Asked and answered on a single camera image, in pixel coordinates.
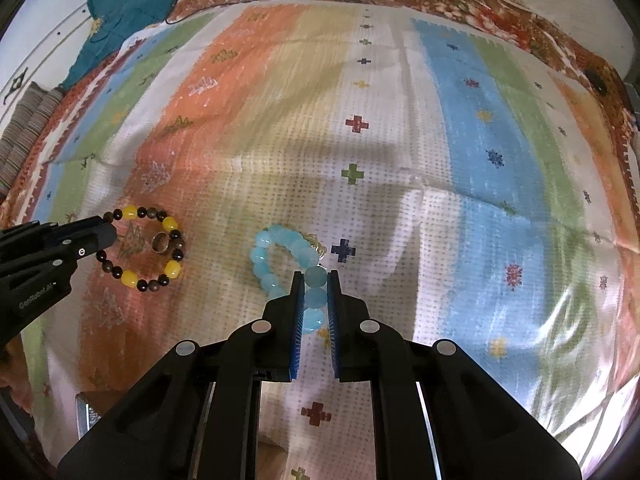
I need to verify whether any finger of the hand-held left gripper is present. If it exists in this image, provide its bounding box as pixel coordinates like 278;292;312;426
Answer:
0;214;119;253
30;234;118;276

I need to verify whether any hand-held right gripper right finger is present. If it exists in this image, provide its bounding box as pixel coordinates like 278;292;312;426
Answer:
327;269;583;480

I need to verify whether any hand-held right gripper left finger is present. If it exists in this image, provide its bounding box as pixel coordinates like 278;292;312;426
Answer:
56;270;307;480

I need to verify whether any light blue bead bracelet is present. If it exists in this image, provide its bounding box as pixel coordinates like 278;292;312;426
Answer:
248;224;329;337

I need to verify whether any yellow and dark bead bracelet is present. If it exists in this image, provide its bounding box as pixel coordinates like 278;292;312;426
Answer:
95;204;186;294

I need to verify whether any grey striped pillow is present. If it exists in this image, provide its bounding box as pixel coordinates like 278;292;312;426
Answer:
0;80;67;202

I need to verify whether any colourful striped mat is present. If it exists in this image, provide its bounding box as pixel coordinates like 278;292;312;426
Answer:
27;0;632;480

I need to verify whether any teal cloth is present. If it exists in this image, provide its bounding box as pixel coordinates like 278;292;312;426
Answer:
59;0;184;92

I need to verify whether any thin gold chain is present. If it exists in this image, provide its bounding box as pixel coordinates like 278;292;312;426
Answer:
300;232;329;264

